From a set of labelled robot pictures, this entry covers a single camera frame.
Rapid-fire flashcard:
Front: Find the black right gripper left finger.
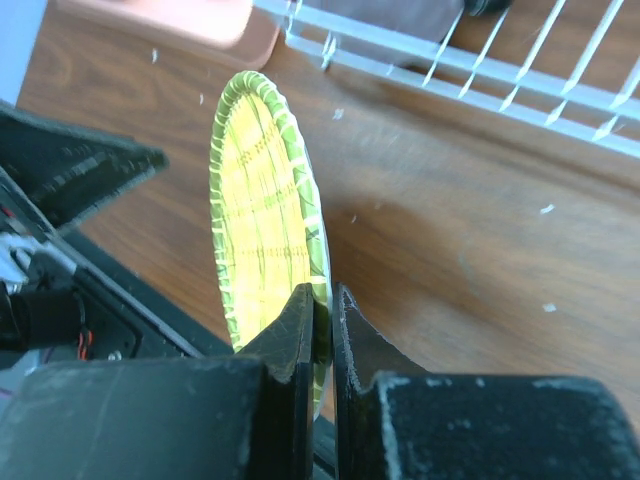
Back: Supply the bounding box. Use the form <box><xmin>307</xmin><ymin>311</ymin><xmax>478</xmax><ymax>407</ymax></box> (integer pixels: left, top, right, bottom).
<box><xmin>1</xmin><ymin>284</ymin><xmax>314</xmax><ymax>479</ymax></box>

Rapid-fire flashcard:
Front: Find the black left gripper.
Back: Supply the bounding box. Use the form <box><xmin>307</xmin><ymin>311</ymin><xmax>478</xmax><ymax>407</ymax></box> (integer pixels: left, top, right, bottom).
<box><xmin>1</xmin><ymin>102</ymin><xmax>231</xmax><ymax>360</ymax></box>

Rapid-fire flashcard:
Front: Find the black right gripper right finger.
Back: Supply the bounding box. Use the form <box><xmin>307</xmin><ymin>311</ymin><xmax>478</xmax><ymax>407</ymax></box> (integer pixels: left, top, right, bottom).
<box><xmin>332</xmin><ymin>284</ymin><xmax>639</xmax><ymax>479</ymax></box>

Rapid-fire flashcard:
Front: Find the yellow woven bamboo tray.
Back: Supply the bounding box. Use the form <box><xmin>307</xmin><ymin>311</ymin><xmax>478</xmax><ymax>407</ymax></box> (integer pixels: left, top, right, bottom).
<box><xmin>209</xmin><ymin>71</ymin><xmax>333</xmax><ymax>412</ymax></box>

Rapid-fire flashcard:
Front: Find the purple mug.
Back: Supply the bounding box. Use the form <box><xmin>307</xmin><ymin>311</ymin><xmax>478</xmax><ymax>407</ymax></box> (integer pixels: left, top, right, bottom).
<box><xmin>306</xmin><ymin>0</ymin><xmax>512</xmax><ymax>43</ymax></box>

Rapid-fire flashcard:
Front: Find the salmon pink tray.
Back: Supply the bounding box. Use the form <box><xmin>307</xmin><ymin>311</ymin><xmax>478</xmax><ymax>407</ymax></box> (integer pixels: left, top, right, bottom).
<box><xmin>57</xmin><ymin>0</ymin><xmax>279</xmax><ymax>70</ymax></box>

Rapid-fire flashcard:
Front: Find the white wire dish rack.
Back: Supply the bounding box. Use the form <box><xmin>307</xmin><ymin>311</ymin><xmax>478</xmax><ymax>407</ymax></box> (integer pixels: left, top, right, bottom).
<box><xmin>257</xmin><ymin>1</ymin><xmax>639</xmax><ymax>157</ymax></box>

